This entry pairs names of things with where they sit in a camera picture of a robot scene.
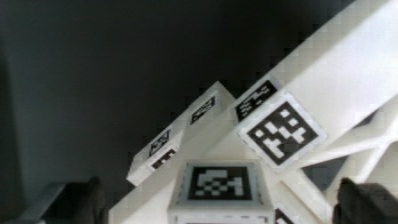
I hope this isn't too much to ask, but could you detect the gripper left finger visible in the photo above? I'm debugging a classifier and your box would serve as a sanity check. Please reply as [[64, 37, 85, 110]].
[[10, 176, 110, 224]]

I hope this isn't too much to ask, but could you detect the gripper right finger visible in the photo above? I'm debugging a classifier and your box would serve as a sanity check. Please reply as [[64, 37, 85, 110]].
[[332, 178, 398, 224]]

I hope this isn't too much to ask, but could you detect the white tagged cube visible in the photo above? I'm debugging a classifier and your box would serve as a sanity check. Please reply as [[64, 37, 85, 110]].
[[167, 160, 275, 224]]

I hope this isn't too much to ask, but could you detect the white chair back frame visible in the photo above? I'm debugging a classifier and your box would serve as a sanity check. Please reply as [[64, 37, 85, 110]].
[[108, 0, 398, 224]]

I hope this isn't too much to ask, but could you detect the white chair leg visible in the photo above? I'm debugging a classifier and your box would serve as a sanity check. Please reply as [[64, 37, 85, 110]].
[[126, 82, 234, 186]]

